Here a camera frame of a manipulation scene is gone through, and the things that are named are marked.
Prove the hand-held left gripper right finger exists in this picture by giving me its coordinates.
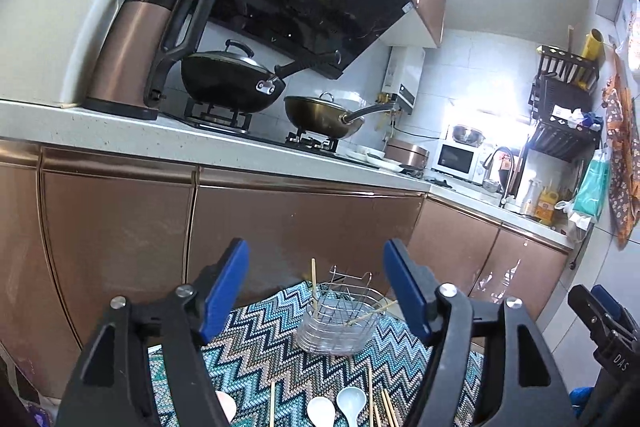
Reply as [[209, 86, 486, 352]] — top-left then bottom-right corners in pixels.
[[382, 238, 574, 427]]

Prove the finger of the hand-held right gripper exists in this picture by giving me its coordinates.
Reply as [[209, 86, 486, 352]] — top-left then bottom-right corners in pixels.
[[567, 284, 615, 348], [593, 286, 640, 336]]

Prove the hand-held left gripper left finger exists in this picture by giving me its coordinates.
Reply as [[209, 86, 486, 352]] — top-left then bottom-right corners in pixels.
[[59, 238, 251, 427]]

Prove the clear utensil holder with wire basket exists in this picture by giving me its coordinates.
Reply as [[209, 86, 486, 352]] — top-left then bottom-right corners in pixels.
[[296, 271, 401, 355]]

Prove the pink ceramic spoon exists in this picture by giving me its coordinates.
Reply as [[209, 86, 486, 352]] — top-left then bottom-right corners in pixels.
[[216, 391, 237, 426]]

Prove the light blue ceramic spoon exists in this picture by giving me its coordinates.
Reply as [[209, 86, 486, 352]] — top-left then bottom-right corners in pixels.
[[336, 386, 364, 427]]

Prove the white ceramic spoon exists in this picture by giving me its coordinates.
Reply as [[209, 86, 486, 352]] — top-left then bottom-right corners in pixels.
[[306, 397, 335, 427]]

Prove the zigzag patterned table mat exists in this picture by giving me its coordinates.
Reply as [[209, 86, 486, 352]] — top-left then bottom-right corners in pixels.
[[147, 279, 483, 427]]

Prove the yellow oil bottle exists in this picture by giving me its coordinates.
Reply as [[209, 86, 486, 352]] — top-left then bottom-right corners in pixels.
[[532, 187, 559, 226]]

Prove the teal plastic bag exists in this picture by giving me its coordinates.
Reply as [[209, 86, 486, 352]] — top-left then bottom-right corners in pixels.
[[572, 149, 612, 223]]

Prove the clear plastic bottle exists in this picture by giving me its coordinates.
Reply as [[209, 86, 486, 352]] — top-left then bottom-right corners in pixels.
[[517, 179, 544, 216]]

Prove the patterned hanging apron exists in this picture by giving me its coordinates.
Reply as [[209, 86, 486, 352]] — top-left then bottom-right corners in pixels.
[[600, 57, 640, 251]]

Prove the white plate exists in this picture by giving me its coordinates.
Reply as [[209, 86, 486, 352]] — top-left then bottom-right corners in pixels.
[[345, 146, 407, 173]]

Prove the copper rice cooker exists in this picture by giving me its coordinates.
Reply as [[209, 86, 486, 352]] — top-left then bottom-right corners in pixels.
[[385, 137, 432, 170]]

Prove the white microwave oven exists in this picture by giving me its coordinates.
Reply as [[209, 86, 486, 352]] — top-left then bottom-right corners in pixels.
[[431, 139, 481, 180]]

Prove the black gas stove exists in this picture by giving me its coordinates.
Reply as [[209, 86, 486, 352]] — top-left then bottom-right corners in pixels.
[[160, 99, 351, 158]]

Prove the steel bowl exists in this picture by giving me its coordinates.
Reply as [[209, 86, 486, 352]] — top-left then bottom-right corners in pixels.
[[451, 123, 487, 146]]

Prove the kitchen faucet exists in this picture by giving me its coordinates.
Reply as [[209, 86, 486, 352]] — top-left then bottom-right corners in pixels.
[[482, 146, 516, 208]]

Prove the black dish rack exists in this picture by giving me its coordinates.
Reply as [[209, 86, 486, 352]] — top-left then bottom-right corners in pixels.
[[527, 44, 604, 163]]

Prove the golden wok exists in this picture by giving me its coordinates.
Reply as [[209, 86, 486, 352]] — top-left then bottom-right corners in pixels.
[[283, 96, 396, 140]]

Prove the black wok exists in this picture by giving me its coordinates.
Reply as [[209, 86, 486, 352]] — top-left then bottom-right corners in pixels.
[[180, 49, 344, 114]]

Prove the glass wok lid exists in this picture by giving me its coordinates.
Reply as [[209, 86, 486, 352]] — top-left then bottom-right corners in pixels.
[[287, 91, 347, 107]]

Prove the white water heater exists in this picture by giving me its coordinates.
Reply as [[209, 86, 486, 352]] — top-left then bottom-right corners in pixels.
[[382, 47, 426, 108]]

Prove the black wok lid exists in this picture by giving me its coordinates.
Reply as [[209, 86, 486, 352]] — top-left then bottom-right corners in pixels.
[[182, 39, 257, 76]]

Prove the copper electric kettle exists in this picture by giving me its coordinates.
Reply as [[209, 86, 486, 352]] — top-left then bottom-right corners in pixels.
[[82, 0, 224, 122]]

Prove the yellow roll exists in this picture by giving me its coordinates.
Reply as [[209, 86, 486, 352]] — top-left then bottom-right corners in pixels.
[[580, 28, 607, 62]]

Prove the white box appliance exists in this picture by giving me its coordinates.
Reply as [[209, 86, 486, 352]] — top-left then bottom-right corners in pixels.
[[0, 0, 166, 108]]

